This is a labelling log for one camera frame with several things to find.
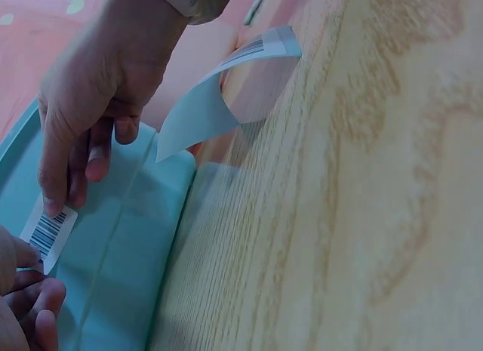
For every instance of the person's left hand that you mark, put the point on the person's left hand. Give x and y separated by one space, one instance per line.
15 321

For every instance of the person's right hand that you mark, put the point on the person's right hand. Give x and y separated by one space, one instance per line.
98 71

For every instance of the white barcode label sticker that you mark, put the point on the white barcode label sticker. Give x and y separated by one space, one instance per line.
51 238

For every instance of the person's right forearm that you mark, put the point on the person's right forearm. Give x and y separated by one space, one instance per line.
188 4

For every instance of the curled label backing strip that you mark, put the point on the curled label backing strip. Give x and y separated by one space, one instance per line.
196 113

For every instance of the teal plastic tray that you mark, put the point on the teal plastic tray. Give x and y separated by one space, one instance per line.
124 234

